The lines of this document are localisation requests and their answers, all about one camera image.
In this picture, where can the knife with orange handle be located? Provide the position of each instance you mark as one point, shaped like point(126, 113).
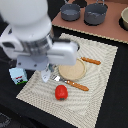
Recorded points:
point(91, 61)

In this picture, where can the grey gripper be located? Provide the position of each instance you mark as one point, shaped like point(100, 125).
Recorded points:
point(39, 62)

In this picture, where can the beige bowl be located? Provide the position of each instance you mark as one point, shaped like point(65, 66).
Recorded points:
point(124, 16)

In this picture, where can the light blue milk carton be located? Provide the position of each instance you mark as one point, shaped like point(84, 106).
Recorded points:
point(18, 75)

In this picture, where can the brown stove board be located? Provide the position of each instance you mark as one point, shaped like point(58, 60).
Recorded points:
point(109, 29)

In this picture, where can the small grey pot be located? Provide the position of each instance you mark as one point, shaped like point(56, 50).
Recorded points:
point(70, 12)

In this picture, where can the beige woven placemat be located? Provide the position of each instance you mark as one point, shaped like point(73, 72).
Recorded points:
point(81, 108)

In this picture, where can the small white salt shaker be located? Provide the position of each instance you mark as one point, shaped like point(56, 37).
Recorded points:
point(45, 75)

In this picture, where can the fork with orange handle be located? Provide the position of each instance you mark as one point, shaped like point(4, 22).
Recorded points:
point(76, 85)

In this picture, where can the large grey pot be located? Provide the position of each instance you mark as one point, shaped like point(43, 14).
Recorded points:
point(95, 13)

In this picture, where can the round tan plate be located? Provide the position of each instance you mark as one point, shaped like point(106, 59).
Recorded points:
point(74, 72)

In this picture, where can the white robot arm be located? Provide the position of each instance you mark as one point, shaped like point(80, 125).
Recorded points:
point(28, 38)

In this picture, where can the red tomato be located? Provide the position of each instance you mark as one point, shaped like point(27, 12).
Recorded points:
point(61, 92)

